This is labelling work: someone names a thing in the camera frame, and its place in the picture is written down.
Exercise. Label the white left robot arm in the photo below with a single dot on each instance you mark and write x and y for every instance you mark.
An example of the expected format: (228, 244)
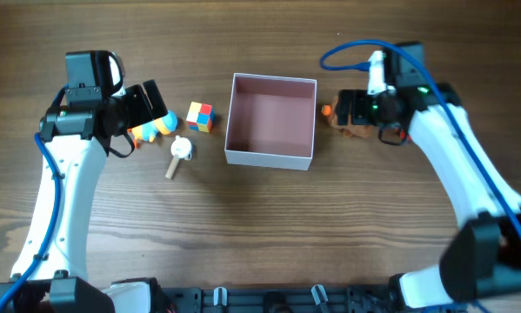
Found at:
(50, 274)

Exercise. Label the white pink-lined box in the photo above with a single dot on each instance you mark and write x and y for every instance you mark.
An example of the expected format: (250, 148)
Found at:
(271, 121)

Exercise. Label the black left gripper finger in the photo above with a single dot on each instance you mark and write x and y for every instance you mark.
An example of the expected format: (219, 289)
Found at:
(157, 105)
(136, 127)

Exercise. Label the yellow blue duck toy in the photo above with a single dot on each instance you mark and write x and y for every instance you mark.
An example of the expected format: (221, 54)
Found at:
(148, 132)

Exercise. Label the white wooden rattle drum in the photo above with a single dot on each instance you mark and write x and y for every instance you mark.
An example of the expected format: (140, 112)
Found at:
(181, 149)

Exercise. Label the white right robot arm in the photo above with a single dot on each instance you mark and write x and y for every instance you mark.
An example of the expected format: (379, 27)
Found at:
(483, 260)

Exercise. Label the colourful two-by-two cube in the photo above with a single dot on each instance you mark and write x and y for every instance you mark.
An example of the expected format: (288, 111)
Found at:
(200, 117)

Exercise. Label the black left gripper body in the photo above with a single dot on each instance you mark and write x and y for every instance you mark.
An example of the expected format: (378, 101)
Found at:
(133, 106)

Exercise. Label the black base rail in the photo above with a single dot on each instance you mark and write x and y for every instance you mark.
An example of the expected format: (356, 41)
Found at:
(371, 298)

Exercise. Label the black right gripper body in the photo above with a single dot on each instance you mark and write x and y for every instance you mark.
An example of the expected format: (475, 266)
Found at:
(366, 109)

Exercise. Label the brown plush toy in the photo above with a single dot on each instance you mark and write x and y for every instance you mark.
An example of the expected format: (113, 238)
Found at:
(329, 113)

